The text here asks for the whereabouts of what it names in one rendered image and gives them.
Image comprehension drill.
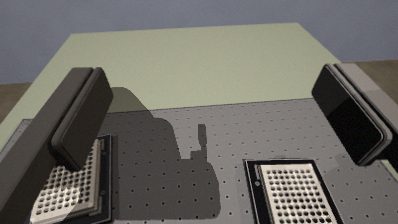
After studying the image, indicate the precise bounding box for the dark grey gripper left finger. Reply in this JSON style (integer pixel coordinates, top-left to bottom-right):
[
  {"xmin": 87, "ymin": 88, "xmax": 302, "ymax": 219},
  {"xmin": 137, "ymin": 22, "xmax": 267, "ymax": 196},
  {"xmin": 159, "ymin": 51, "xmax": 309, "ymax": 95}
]
[{"xmin": 0, "ymin": 67, "xmax": 113, "ymax": 224}]

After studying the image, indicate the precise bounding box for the grey well plate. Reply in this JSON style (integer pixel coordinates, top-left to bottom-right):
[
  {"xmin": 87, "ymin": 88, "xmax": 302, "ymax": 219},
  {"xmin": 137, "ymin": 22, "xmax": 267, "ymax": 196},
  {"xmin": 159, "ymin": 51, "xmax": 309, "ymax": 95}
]
[{"xmin": 258, "ymin": 164, "xmax": 337, "ymax": 224}]

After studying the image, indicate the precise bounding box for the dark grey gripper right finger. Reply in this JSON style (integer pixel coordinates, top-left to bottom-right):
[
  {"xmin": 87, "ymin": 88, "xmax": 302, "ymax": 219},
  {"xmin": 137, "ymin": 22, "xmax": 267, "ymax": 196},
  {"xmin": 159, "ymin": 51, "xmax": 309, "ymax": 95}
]
[{"xmin": 311, "ymin": 63, "xmax": 398, "ymax": 173}]

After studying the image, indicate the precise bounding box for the white well plate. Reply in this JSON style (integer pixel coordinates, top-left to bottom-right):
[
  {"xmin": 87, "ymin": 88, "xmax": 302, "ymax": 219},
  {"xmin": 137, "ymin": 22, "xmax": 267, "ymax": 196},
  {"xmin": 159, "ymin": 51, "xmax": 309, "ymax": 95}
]
[{"xmin": 30, "ymin": 139, "xmax": 101, "ymax": 224}]

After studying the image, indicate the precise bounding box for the grey perforated breadboard plate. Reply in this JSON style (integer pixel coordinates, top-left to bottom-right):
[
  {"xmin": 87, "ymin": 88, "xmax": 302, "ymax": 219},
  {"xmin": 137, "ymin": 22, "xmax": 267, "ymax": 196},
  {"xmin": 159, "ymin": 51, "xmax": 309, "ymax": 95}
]
[{"xmin": 97, "ymin": 98, "xmax": 398, "ymax": 224}]

